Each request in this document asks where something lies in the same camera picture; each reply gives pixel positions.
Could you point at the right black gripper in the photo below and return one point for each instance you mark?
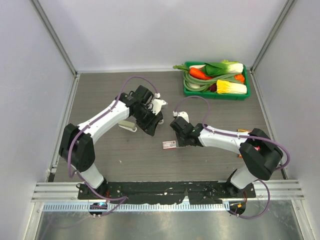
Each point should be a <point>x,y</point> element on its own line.
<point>180,143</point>

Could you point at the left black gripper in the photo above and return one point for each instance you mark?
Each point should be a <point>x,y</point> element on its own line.
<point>150,127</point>

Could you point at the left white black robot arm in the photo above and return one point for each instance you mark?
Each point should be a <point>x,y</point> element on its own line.
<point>77,145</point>

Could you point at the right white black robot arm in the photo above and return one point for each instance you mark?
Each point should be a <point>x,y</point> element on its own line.
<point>260,154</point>

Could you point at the green plastic tray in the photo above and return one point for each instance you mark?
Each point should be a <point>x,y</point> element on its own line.
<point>212,91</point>

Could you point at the green long beans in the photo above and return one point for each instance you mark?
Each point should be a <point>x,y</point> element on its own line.
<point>198,85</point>

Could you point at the orange candy bag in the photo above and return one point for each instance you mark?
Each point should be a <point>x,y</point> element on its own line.
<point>242,131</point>

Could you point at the yellow napa cabbage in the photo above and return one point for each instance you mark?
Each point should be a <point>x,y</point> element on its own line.
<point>227,87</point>

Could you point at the white green bok choy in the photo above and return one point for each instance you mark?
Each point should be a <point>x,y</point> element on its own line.
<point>223,68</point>

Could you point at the small orange carrot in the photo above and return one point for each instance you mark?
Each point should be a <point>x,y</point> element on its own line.
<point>240,78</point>

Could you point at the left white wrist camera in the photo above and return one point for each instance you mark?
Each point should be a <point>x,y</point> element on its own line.
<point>157,104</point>

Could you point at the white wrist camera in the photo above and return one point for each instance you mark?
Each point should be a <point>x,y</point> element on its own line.
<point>182,114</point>
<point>157,104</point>

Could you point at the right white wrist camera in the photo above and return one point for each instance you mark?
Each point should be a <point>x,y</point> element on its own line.
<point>182,114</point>

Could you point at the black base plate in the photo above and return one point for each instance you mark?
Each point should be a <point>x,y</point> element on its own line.
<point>173,192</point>

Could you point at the white slotted cable duct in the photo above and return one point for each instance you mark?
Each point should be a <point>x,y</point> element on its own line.
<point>85,206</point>

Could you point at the aluminium front rail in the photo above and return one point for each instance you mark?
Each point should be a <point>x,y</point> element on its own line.
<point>288,189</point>

